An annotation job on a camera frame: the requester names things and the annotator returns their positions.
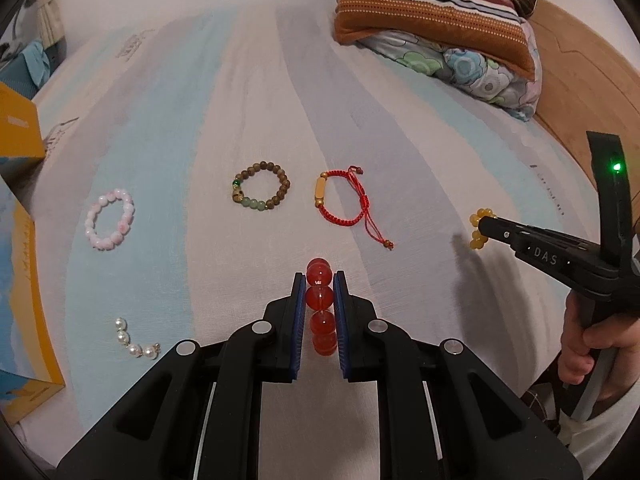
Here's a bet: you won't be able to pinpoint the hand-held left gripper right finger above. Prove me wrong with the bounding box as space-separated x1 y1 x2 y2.
333 270 585 480

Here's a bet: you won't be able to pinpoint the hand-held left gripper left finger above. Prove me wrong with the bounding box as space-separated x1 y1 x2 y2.
55 273 307 480

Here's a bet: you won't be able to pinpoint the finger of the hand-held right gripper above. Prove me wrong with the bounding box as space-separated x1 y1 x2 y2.
477 216 526 257

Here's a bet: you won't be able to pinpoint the yellow bead bracelet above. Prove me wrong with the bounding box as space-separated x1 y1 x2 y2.
468 208 499 251

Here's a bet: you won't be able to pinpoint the red bead bracelet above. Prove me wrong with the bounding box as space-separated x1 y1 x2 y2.
306 257 337 359

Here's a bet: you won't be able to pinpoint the person's right forearm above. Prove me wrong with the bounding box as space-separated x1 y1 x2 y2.
559 360 640 467

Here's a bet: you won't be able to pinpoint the person's right hand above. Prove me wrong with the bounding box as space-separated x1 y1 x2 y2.
558 292 640 386

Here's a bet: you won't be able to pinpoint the person's plaid trousers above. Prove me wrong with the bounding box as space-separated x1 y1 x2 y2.
521 382 563 448

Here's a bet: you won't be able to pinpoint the floral pillow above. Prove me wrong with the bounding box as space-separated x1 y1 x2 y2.
356 19 544 124

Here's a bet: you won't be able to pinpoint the pastel striped bed sheet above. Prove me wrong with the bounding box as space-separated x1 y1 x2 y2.
0 4 607 480

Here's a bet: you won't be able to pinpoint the striped pillow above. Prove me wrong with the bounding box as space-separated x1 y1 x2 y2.
333 0 537 82

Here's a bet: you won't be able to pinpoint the yellow cardboard box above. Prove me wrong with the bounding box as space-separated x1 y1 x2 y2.
0 81 67 427

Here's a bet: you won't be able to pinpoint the blue cloth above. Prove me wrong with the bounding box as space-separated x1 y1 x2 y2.
0 39 55 102

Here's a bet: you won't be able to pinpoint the red cord bracelet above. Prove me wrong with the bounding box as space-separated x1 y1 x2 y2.
314 165 395 251

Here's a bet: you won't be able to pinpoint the wooden bead bracelet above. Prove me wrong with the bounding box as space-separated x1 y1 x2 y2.
230 161 292 211

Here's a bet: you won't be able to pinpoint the white pearl bracelet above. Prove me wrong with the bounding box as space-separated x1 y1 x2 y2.
114 316 162 361

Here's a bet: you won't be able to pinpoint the pink bead bracelet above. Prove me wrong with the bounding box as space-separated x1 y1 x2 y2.
85 188 136 252

